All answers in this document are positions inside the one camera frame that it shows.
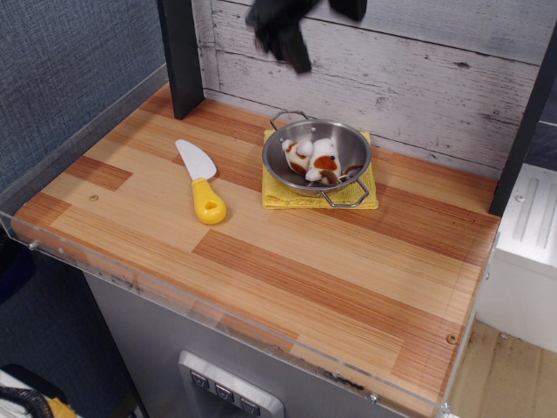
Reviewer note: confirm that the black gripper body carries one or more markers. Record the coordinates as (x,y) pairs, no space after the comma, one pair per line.
(278,14)

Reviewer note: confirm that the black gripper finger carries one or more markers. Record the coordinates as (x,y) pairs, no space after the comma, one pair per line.
(352,9)
(285,41)

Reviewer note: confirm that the white brown plush dog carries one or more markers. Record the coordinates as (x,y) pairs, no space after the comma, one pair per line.
(317,161)

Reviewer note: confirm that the yellow folded cloth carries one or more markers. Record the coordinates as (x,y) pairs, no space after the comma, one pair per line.
(278,196)

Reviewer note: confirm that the white ridged side panel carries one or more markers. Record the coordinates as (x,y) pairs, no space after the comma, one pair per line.
(527,232)

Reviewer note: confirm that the clear acrylic guard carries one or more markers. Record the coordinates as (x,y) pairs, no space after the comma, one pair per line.
(376,300)

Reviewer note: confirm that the grey toy fridge cabinet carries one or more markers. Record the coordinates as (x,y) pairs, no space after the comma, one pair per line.
(150,337)

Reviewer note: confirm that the silver dispenser button panel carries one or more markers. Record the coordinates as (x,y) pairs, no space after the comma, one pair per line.
(227,387)

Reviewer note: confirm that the dark left post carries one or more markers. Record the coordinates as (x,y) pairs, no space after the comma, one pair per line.
(181,55)

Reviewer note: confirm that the dark post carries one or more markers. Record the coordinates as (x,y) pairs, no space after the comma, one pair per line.
(181,55)
(535,105)

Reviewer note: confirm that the yellow handled toy knife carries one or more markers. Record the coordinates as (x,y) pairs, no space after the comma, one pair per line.
(208,206)

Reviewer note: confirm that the dark right post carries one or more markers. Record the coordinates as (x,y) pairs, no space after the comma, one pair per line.
(535,105)

